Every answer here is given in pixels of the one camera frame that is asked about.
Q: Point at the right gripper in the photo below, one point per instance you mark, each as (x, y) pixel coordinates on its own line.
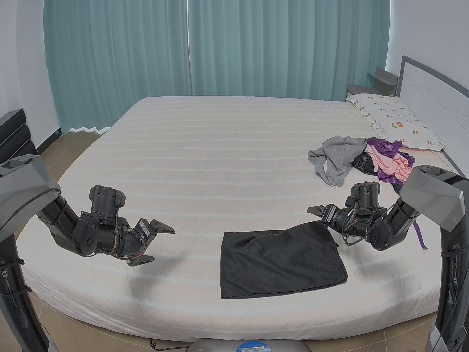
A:
(335, 216)

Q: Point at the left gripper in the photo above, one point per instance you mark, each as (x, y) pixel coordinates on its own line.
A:
(137, 238)

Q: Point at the black T-shirt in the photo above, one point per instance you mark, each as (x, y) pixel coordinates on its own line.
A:
(278, 262)

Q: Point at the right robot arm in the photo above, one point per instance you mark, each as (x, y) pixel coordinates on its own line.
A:
(428, 196)

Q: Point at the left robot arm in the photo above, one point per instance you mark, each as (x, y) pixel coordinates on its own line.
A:
(66, 226)

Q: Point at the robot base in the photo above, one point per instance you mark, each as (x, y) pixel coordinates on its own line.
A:
(245, 346)

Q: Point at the pile of clothes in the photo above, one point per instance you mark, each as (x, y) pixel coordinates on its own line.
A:
(388, 163)

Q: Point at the bed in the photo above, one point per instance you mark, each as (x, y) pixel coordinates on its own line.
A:
(220, 160)

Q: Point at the grey garment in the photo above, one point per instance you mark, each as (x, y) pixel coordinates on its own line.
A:
(339, 158)

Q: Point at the white printed pillow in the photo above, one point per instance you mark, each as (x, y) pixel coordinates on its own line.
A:
(395, 121)

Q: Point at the grey bedside table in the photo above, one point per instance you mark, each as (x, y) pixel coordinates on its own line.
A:
(381, 77)

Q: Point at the blue-green curtain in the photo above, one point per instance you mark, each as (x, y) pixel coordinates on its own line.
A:
(121, 50)
(285, 35)

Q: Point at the black chest of drawers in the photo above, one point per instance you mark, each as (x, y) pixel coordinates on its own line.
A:
(13, 134)

